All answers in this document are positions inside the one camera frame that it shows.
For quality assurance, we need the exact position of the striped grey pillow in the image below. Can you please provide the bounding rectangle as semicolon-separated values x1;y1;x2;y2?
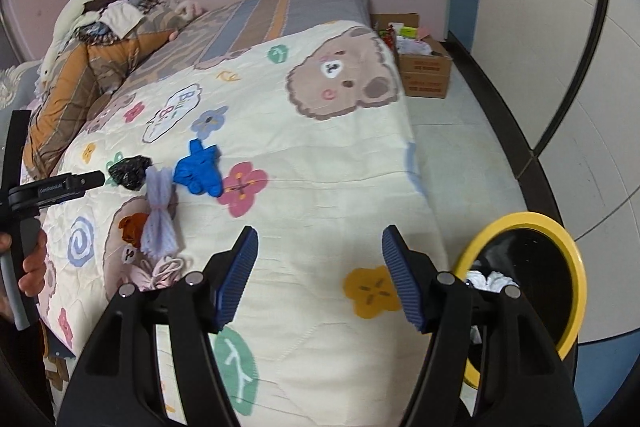
120;0;373;82

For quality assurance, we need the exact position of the pink face mask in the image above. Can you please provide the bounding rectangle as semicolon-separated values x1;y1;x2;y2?
117;254;193;293

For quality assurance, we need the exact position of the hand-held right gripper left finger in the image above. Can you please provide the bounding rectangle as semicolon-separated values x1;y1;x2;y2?
62;226;260;427

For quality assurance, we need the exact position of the small black plastic bag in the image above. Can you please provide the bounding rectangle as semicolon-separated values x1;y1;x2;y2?
107;155;152;192

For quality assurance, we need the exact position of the orange ball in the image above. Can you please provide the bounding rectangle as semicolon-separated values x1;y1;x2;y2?
118;213;151;248

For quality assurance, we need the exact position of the yellow rimmed black trash bin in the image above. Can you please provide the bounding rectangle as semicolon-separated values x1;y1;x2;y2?
450;211;588;388

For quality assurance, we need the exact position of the bear printed cream blanket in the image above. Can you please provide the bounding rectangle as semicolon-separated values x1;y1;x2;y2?
37;21;451;427

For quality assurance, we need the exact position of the orange plaid quilt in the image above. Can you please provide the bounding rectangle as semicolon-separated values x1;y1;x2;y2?
22;0;206;178

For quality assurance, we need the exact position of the pink white plush toy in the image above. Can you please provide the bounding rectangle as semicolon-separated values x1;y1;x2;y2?
170;0;206;42

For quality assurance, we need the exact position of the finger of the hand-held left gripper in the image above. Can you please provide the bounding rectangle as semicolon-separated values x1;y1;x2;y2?
65;171;107;198

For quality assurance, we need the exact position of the white wardrobe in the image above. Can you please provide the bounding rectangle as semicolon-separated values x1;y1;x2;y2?
470;0;640;343

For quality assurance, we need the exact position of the person's left hand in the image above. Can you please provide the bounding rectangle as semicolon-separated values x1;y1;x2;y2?
20;229;48;299

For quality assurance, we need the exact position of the white cloth in cardboard box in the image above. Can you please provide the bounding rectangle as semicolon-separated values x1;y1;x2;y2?
395;34;433;55

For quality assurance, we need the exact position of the brown cardboard box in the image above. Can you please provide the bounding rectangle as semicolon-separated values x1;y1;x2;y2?
372;13;453;100

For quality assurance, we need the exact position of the pile of clothes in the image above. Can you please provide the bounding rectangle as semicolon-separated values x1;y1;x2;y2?
75;0;151;42

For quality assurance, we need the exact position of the person's left forearm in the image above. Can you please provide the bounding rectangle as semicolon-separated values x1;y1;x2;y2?
0;307;56;423

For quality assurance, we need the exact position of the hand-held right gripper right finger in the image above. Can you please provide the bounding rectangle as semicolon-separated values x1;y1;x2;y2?
381;225;585;427

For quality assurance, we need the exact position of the grey white lace cloth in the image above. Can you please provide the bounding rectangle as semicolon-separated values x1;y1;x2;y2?
0;62;43;110

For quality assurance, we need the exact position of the lavender foam net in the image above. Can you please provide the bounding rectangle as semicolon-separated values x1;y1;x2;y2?
140;167;182;258

